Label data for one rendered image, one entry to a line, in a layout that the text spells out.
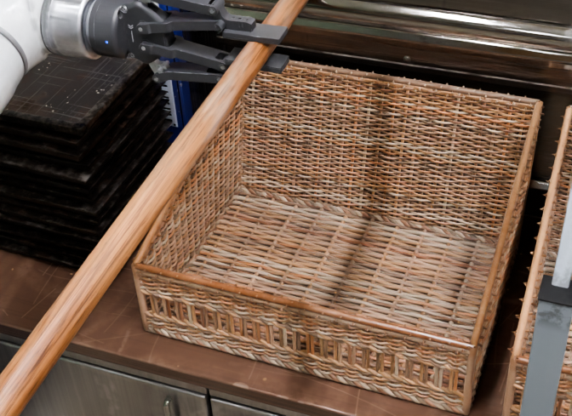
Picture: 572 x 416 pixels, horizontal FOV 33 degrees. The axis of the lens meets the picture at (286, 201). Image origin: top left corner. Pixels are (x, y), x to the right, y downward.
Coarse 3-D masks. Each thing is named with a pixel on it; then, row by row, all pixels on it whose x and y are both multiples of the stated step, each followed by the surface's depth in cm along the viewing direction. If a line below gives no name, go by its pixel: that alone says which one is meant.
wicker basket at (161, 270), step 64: (256, 128) 182; (320, 128) 178; (384, 128) 173; (448, 128) 169; (512, 128) 164; (192, 192) 168; (256, 192) 187; (320, 192) 183; (384, 192) 178; (448, 192) 174; (512, 192) 150; (192, 256) 173; (256, 256) 174; (320, 256) 173; (384, 256) 172; (448, 256) 171; (512, 256) 167; (192, 320) 162; (256, 320) 149; (320, 320) 144; (384, 320) 160; (448, 320) 159; (384, 384) 148; (448, 384) 149
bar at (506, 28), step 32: (256, 0) 127; (320, 0) 125; (352, 0) 123; (384, 0) 123; (448, 32) 121; (480, 32) 119; (512, 32) 117; (544, 32) 116; (544, 288) 113; (544, 320) 114; (544, 352) 117; (544, 384) 120
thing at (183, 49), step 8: (176, 40) 116; (184, 40) 116; (144, 48) 115; (152, 48) 115; (160, 48) 115; (168, 48) 115; (176, 48) 115; (184, 48) 115; (192, 48) 115; (200, 48) 115; (208, 48) 116; (168, 56) 115; (176, 56) 116; (184, 56) 115; (192, 56) 115; (200, 56) 114; (208, 56) 114; (216, 56) 115; (224, 56) 116; (200, 64) 115; (208, 64) 115; (216, 64) 114; (224, 64) 114
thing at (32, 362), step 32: (288, 0) 117; (256, 64) 108; (224, 96) 102; (192, 128) 97; (160, 160) 94; (192, 160) 95; (160, 192) 90; (128, 224) 86; (96, 256) 83; (128, 256) 85; (64, 288) 81; (96, 288) 81; (64, 320) 78; (32, 352) 75; (0, 384) 73; (32, 384) 74
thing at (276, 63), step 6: (234, 48) 115; (240, 48) 115; (228, 54) 114; (234, 54) 114; (276, 54) 113; (282, 54) 113; (228, 60) 113; (270, 60) 112; (276, 60) 112; (282, 60) 112; (288, 60) 113; (264, 66) 112; (270, 66) 111; (276, 66) 111; (282, 66) 111; (276, 72) 112
